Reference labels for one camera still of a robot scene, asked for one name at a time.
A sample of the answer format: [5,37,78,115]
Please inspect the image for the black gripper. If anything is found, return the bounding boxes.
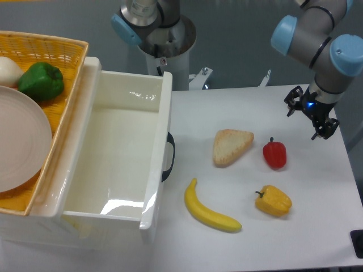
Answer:
[284,86,339,140]

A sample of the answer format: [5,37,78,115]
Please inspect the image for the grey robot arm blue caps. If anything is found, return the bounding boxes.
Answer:
[111,1,362,139]

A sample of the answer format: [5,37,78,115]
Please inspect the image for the triangle toast bread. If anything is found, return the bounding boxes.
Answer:
[213,129,254,168]

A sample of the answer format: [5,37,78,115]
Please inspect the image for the red bell pepper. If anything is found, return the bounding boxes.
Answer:
[263,137,287,169]

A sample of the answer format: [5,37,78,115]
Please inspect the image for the yellow bell pepper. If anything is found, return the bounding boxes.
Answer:
[255,185,292,217]

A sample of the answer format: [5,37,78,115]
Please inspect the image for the black object at table edge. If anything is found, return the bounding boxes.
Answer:
[350,229,363,259]

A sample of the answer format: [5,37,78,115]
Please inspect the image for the yellow banana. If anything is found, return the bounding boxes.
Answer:
[184,178,242,233]

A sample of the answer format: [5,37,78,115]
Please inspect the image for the white plastic storage box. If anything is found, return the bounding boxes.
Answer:
[1,57,174,248]

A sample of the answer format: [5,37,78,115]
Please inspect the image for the green bell pepper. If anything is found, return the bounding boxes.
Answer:
[18,62,64,101]

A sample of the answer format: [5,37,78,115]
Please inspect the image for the pink ceramic plate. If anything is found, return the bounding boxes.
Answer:
[1,86,52,192]

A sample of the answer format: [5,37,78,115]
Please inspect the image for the yellow wicker basket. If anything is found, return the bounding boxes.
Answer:
[1,31,88,216]

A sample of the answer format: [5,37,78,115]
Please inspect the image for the white onion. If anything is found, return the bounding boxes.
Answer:
[0,57,24,88]

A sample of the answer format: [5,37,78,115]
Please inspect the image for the black box handle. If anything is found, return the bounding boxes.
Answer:
[162,132,175,182]

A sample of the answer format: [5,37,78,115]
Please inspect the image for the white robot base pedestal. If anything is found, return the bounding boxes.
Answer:
[138,16,213,91]

